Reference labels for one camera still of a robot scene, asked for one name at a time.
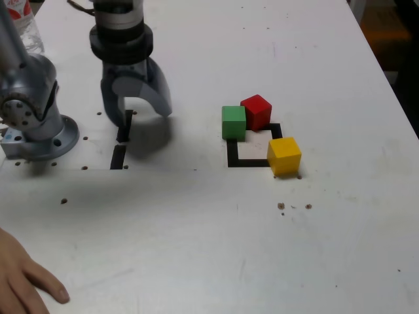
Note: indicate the red cube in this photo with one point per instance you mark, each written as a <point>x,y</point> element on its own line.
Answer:
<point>258,111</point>

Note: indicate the green cube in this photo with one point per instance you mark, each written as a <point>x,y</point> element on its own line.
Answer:
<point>234,124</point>

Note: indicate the black tape strip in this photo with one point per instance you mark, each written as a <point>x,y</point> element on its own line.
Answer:
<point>118,157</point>

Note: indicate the black tape square outline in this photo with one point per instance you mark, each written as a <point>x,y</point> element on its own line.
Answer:
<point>232,157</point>

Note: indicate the person's hand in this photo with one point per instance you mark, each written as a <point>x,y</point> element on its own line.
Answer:
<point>19,281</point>

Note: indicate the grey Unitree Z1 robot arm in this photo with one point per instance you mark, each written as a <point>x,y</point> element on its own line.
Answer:
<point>29,81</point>

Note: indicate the yellow cube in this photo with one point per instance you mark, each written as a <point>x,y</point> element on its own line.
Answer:
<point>283,157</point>

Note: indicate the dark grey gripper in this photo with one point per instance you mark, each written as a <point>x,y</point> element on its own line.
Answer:
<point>126,69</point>

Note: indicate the clear plastic bottle red label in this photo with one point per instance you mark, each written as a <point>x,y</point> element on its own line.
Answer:
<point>31,36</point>

